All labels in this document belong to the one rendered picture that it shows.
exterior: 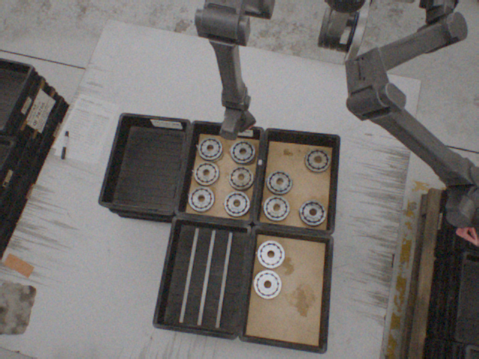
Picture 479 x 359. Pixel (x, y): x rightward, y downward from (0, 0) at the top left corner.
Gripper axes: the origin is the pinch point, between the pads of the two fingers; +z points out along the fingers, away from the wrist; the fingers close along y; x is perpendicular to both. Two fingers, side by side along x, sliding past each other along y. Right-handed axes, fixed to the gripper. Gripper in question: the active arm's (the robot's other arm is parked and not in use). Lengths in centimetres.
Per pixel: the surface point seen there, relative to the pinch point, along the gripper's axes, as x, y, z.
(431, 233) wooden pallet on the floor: -76, 65, 95
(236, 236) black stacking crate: -25.1, -23.6, 23.2
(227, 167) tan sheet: 0.1, -9.4, 23.0
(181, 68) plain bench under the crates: 61, 5, 35
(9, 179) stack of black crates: 83, -101, 63
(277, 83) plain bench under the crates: 25, 37, 37
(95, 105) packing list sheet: 70, -39, 33
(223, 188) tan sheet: -6.3, -16.0, 22.9
